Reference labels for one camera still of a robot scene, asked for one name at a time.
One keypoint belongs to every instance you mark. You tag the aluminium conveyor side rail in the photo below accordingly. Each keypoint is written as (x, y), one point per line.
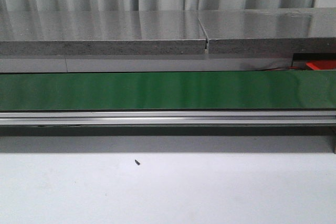
(235, 117)

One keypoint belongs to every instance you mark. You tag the grey stone counter slab left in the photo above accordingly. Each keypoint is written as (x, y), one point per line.
(101, 33)

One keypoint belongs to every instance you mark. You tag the red plastic tray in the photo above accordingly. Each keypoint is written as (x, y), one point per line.
(321, 64)

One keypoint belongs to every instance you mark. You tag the conveyor support leg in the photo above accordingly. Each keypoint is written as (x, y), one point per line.
(334, 139)

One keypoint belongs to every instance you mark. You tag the green conveyor belt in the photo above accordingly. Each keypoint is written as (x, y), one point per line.
(168, 90)

